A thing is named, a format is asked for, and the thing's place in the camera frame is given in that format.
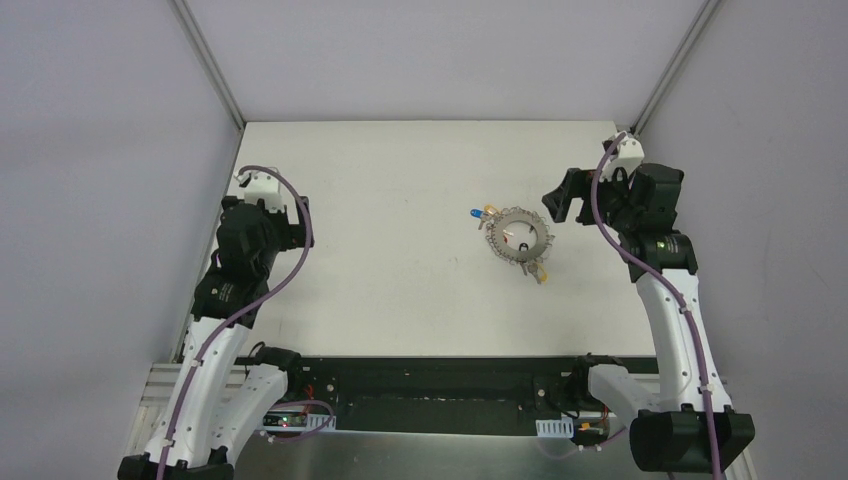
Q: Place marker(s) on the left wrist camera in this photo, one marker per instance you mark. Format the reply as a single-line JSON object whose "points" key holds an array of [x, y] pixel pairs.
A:
{"points": [[258, 187]]}

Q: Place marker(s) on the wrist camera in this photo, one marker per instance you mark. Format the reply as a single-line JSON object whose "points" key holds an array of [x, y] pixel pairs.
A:
{"points": [[258, 187], [628, 155]]}

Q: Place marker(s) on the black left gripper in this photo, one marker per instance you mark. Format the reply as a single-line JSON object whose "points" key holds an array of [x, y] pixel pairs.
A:
{"points": [[285, 221]]}

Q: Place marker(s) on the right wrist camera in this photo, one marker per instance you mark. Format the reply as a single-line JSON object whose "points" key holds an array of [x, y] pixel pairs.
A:
{"points": [[628, 155]]}

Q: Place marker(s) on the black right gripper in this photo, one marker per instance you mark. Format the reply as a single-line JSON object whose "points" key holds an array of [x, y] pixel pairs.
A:
{"points": [[597, 201]]}

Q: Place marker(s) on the right white cable duct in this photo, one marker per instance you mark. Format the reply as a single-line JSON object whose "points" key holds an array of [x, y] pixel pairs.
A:
{"points": [[561, 428]]}

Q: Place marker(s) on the large metal keyring with rings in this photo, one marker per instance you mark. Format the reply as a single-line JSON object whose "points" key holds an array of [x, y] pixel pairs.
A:
{"points": [[509, 227]]}

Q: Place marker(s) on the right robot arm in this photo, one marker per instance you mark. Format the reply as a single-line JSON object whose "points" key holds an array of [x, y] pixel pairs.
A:
{"points": [[690, 425]]}

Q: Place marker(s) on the yellow plastic key tag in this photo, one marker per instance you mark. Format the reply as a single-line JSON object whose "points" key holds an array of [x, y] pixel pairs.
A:
{"points": [[537, 271]]}

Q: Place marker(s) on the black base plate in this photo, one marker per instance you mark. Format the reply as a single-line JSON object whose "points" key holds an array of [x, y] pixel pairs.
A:
{"points": [[501, 396]]}

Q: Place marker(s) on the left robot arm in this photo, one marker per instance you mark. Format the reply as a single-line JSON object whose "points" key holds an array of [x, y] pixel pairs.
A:
{"points": [[198, 435]]}

